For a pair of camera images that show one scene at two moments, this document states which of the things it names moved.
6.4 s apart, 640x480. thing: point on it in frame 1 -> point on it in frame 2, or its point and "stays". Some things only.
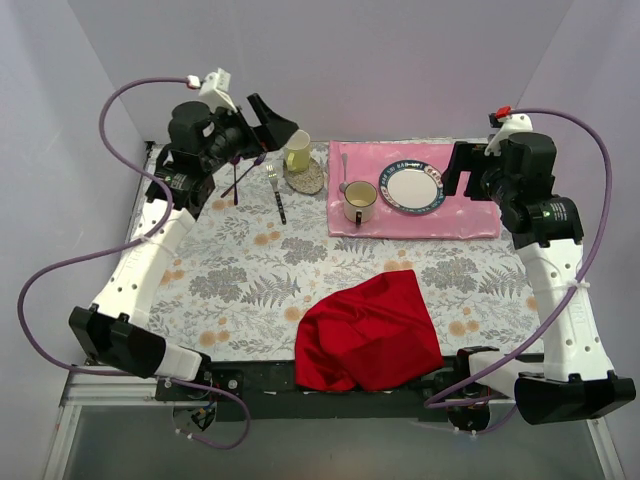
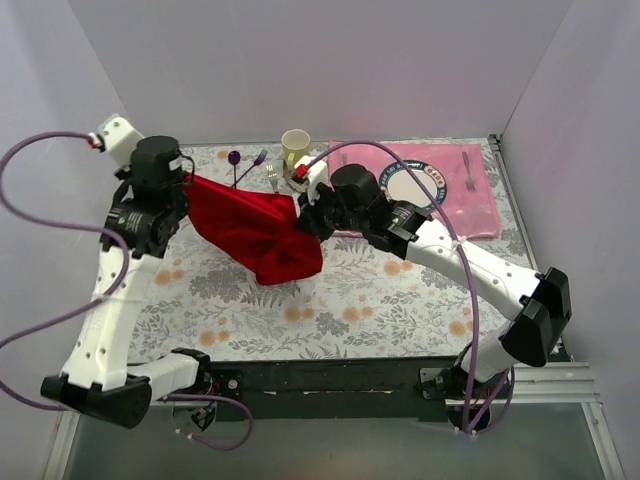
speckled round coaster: [305, 182] stays
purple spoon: [235, 160] stays
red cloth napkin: [371, 334] -> [257, 230]
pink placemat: [366, 161] stays
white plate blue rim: [412, 186] stays
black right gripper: [473, 170] -> [310, 216]
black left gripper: [256, 128] -> [176, 201]
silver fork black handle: [274, 182] stays
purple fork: [256, 162] stays
